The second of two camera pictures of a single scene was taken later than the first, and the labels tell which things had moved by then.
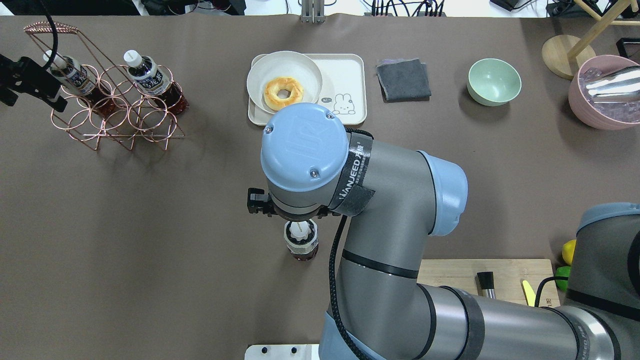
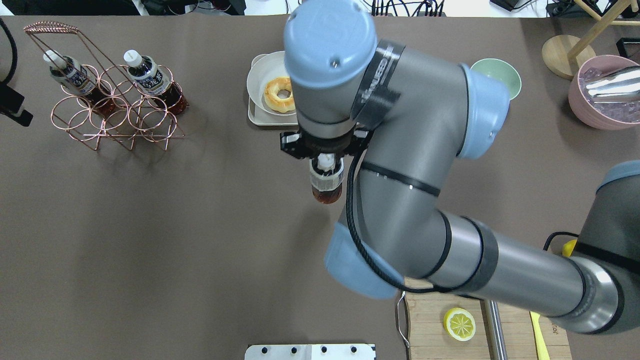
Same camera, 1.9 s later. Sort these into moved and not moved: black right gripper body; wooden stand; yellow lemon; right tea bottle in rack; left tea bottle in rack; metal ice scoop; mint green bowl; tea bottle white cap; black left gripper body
Moved: tea bottle white cap; black right gripper body; black left gripper body
Not moved: left tea bottle in rack; yellow lemon; right tea bottle in rack; wooden stand; metal ice scoop; mint green bowl
